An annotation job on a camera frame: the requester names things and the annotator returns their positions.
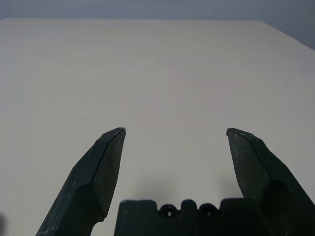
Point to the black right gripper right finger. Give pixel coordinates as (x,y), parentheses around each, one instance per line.
(261,172)

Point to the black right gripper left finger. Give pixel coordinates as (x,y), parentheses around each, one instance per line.
(83,182)

